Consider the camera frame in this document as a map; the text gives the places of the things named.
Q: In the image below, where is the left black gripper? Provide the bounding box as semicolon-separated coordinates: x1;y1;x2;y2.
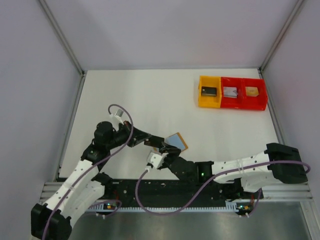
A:
106;120;151;150

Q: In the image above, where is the yellow leather card holder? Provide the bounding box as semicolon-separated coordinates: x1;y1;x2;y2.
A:
152;132;188;152

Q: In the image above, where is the black credit card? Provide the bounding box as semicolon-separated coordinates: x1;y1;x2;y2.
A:
144;135;165;149

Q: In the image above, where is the silver card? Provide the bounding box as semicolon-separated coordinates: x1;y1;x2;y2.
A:
223;86;238;98

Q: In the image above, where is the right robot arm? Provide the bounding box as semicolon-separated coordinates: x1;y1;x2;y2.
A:
159;143;309;198

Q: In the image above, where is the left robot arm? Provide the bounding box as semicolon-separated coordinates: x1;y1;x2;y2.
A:
31;121;151;240

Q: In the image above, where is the black card in bin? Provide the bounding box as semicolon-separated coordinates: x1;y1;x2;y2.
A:
201;86;217;97

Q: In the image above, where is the gold card in bin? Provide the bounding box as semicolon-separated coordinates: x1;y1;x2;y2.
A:
245;86;259;97

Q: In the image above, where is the yellow plastic bin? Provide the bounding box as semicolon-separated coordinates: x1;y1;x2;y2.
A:
197;75;222;108

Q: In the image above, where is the middle red plastic bin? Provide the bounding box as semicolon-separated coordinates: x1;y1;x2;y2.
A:
220;76;244;109

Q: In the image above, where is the red plastic bin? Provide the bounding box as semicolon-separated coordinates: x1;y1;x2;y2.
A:
220;76;244;109
241;78;268;111

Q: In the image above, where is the right red plastic bin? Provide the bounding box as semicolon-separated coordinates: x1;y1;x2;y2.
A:
241;78;268;111

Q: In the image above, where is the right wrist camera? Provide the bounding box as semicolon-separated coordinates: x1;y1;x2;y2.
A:
146;151;164;169

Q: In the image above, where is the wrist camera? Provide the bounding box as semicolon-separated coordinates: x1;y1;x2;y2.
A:
109;108;124;124
146;151;164;169

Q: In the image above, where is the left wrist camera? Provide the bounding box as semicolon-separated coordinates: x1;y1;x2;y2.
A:
109;108;124;124

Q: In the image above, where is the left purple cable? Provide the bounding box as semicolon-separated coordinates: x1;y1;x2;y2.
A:
41;103;134;240

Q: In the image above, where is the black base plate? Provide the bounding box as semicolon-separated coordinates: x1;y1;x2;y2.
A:
100;179;258;208

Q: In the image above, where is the grey slotted cable duct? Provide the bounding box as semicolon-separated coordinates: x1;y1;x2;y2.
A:
86;201;244;213

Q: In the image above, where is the aluminium frame rail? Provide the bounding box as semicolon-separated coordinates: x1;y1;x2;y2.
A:
40;182;313;202

